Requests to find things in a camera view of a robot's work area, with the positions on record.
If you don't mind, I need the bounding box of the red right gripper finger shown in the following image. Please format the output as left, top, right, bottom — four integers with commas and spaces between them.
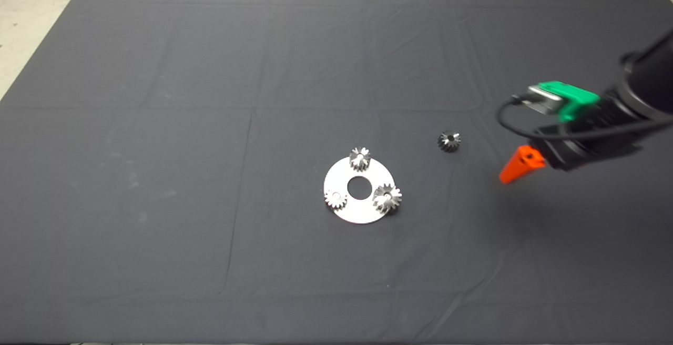
499, 145, 548, 185

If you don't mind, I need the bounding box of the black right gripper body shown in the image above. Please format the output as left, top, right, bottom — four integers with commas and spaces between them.
529, 98, 643, 173

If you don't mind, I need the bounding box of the small steel gear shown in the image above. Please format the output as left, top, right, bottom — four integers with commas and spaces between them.
324, 189, 348, 210
437, 130, 462, 153
349, 147, 372, 172

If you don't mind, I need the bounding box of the large steel gear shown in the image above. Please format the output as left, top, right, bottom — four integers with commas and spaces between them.
372, 184, 403, 215

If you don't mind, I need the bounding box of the round metal plate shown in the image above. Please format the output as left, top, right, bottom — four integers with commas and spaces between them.
323, 156, 396, 225

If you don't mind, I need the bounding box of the dark grey table cloth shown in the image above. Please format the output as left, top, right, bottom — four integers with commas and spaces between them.
0, 0, 673, 345

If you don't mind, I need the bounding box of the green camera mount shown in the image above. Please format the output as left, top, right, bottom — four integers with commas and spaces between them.
537, 80, 601, 123

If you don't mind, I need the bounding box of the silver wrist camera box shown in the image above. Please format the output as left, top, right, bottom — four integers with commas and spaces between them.
526, 85, 566, 117

